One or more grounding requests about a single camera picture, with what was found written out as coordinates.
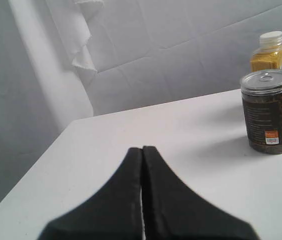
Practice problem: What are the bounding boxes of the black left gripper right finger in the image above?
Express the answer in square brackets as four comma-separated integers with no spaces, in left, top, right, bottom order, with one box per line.
[141,146,259,240]

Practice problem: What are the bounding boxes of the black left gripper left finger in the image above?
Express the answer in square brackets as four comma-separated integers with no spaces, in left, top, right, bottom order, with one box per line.
[39,147,142,240]

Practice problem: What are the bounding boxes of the dark seed jar, metal lid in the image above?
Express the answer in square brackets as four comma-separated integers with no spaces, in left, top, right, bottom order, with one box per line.
[240,69,282,155]

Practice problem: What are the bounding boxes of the white backdrop cloth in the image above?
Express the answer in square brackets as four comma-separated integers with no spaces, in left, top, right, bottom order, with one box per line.
[0,0,282,202]

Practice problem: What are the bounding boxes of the yellow spice bottle, white cap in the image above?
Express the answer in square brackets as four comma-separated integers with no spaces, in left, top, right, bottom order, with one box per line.
[250,30,282,72]

